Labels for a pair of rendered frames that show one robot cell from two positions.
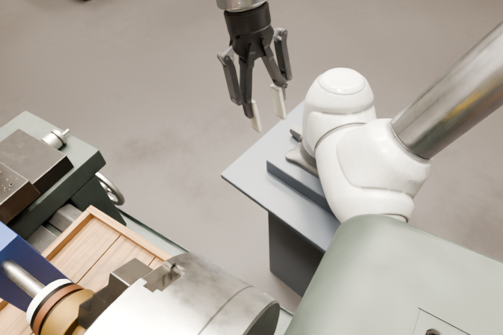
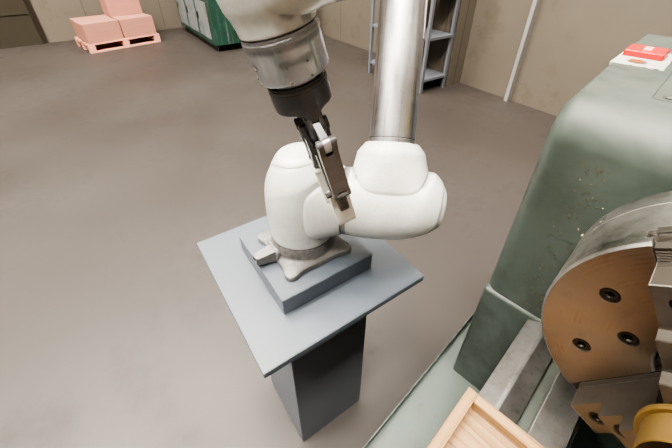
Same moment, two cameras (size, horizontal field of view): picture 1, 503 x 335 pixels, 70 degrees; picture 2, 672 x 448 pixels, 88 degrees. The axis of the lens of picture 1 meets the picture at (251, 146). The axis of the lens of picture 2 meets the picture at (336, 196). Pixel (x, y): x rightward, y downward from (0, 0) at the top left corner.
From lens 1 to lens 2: 0.61 m
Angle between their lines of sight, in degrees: 57
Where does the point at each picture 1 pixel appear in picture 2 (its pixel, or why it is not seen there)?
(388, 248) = (609, 98)
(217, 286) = (652, 213)
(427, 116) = (405, 107)
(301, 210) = (352, 295)
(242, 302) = (657, 200)
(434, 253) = (604, 88)
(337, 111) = not seen: hidden behind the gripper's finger
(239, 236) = not seen: outside the picture
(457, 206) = not seen: hidden behind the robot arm
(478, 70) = (408, 56)
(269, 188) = (313, 318)
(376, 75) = (131, 234)
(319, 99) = (309, 177)
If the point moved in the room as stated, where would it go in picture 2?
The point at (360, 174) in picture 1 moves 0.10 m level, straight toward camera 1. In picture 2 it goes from (413, 179) to (461, 198)
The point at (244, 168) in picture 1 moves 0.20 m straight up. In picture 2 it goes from (269, 340) to (257, 277)
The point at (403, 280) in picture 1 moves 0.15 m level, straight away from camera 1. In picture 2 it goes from (633, 98) to (534, 69)
